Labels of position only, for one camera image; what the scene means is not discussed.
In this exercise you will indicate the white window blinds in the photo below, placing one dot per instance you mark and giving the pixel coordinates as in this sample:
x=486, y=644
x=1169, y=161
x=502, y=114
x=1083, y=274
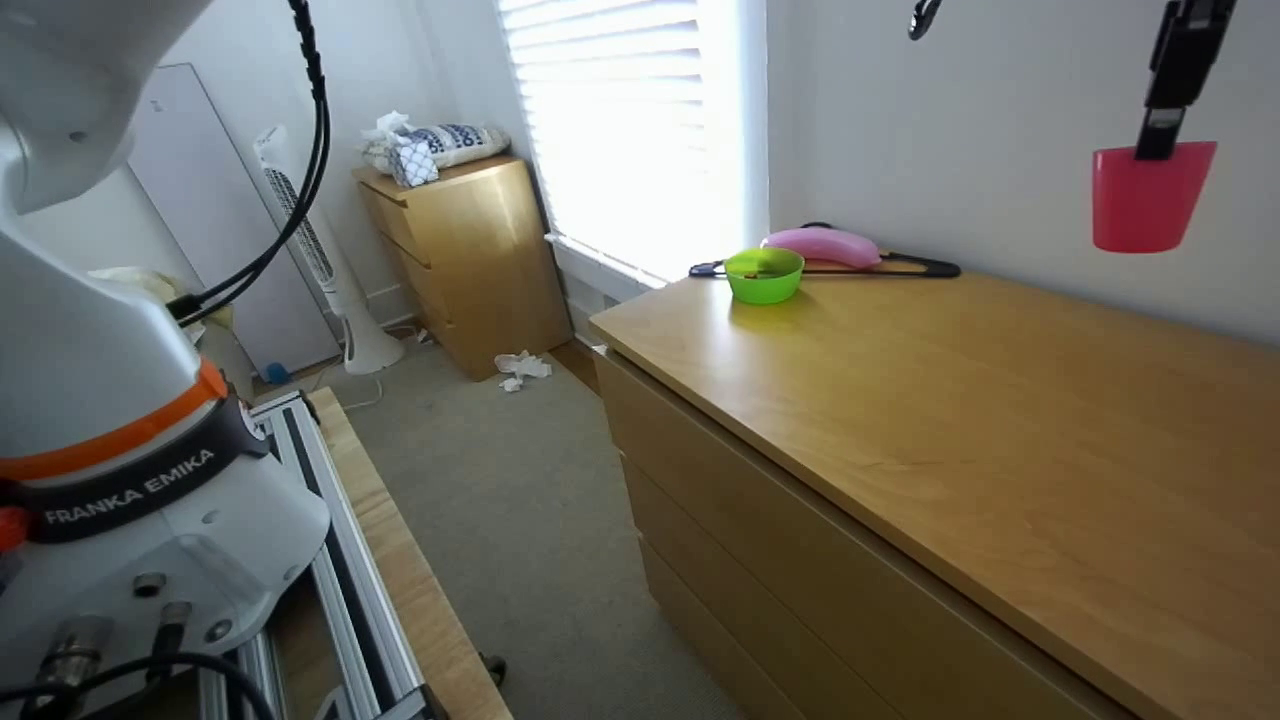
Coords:
x=626, y=121

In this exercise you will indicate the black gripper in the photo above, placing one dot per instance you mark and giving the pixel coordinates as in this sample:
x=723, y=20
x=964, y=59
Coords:
x=1190, y=54

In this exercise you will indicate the crumpled white paper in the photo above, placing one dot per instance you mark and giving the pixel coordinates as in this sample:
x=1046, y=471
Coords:
x=523, y=367

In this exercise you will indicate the pink plastic cup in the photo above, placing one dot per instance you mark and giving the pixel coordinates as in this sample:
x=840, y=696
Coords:
x=1144, y=202

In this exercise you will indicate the white crumpled tissue wad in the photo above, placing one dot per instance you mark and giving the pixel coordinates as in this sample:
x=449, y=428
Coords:
x=402, y=155

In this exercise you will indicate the white tower fan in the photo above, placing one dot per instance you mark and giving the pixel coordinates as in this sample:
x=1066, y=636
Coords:
x=320, y=265

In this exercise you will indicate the blue striped folded cloth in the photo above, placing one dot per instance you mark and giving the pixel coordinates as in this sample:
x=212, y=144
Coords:
x=460, y=142

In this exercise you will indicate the light pink curved plastic toy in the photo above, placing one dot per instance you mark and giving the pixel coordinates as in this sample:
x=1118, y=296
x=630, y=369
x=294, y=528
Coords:
x=824, y=247

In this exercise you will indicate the aluminium platform frame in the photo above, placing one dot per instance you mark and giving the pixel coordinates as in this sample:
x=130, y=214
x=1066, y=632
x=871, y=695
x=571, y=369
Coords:
x=342, y=562

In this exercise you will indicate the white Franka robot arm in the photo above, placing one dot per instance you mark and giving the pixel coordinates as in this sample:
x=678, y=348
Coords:
x=93, y=373

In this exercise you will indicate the small wooden bedside cabinet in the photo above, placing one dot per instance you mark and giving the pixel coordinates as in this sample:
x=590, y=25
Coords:
x=473, y=261

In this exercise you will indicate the wooden chest of drawers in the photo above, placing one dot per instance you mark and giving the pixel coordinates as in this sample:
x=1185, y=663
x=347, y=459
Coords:
x=963, y=480

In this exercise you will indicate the wooden platform plank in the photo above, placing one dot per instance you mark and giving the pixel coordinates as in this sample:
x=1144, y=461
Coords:
x=402, y=562

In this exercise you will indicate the green plastic bowl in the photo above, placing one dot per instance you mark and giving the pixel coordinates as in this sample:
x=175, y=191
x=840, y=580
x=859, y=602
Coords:
x=764, y=277

